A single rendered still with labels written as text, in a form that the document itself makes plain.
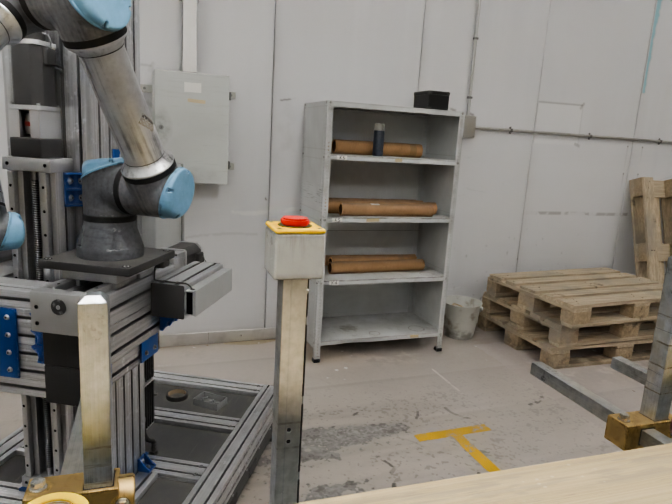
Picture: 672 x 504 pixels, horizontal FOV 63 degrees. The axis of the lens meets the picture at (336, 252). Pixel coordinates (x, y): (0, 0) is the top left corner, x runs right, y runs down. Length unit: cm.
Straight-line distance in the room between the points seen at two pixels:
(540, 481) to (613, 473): 12
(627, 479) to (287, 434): 48
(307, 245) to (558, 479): 47
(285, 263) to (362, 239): 304
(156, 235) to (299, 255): 109
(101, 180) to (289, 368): 71
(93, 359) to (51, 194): 84
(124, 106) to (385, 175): 277
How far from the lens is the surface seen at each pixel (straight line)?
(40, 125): 155
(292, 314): 78
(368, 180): 372
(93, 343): 77
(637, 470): 95
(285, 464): 88
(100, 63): 114
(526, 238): 452
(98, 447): 83
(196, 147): 319
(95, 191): 135
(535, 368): 143
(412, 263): 364
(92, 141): 157
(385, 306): 397
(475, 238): 423
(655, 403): 125
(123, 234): 136
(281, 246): 73
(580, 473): 90
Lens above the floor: 134
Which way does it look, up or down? 12 degrees down
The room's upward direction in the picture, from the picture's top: 3 degrees clockwise
